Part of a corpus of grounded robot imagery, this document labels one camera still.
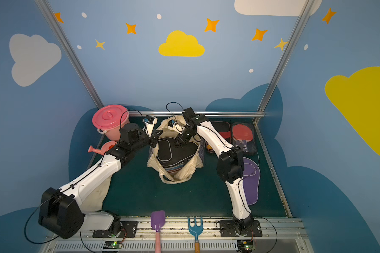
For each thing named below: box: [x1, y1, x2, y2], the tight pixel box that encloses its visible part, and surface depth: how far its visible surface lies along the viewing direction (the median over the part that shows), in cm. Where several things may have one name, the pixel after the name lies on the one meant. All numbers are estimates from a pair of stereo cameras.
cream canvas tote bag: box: [146, 115, 206, 185], surface depth 80 cm
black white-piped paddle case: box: [156, 137, 199, 167], surface depth 90 cm
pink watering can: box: [87, 141, 118, 156], surface depth 93 cm
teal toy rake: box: [187, 217, 204, 253], surface depth 75 cm
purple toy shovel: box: [150, 210, 166, 253], surface depth 77 cm
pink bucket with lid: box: [91, 104, 130, 142], surface depth 98 cm
